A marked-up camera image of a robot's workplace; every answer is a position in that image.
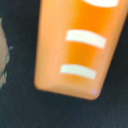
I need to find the grey teal gripper finger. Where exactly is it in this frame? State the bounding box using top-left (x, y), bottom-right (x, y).
top-left (0, 18), bottom-right (10, 89)

